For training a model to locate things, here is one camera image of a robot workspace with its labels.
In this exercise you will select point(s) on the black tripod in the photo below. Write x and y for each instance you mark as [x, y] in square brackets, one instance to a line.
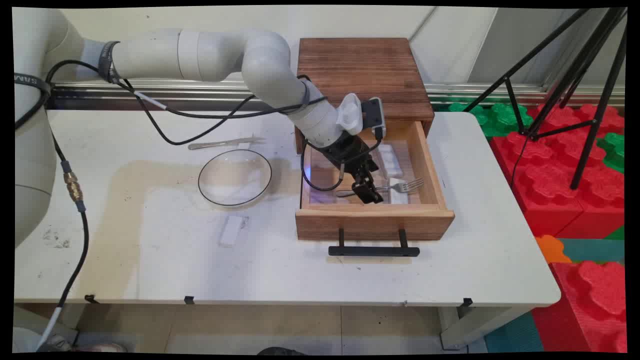
[597, 120]

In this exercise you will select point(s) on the white table leg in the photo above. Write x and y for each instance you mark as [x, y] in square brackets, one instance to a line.
[470, 327]

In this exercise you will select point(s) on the teal foam mat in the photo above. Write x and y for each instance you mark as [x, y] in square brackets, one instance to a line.
[515, 336]
[595, 249]

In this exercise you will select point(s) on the white plate with dark rim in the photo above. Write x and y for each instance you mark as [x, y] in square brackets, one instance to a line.
[235, 177]

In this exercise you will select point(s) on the silver metal window rail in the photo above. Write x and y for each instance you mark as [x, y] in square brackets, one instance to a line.
[200, 90]

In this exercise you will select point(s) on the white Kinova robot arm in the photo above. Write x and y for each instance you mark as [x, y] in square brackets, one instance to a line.
[215, 55]

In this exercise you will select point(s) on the white ceramic cutlery rest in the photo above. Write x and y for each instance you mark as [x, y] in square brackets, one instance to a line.
[391, 160]
[398, 196]

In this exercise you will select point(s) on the light wooden drawer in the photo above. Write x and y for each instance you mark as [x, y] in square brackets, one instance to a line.
[375, 222]

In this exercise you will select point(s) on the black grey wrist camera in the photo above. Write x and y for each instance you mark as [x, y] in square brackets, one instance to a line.
[374, 117]

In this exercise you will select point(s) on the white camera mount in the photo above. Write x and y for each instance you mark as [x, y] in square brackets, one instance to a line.
[350, 114]

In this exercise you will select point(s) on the large red foam block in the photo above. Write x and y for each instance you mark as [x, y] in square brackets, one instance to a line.
[595, 300]
[550, 180]

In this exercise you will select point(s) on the green foam block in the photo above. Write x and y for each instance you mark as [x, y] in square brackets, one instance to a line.
[614, 150]
[500, 117]

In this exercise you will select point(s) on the silver fork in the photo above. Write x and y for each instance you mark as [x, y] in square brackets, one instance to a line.
[407, 186]

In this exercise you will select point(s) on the wooden tray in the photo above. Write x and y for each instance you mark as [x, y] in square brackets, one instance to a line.
[365, 70]

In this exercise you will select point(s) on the small black table clip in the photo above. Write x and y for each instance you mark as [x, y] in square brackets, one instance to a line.
[189, 300]
[90, 299]
[467, 302]

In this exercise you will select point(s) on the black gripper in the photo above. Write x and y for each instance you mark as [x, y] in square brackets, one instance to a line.
[345, 150]

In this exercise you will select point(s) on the silver table knife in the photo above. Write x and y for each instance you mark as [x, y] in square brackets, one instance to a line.
[220, 144]

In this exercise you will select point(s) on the orange foam piece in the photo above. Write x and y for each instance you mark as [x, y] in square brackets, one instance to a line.
[551, 249]

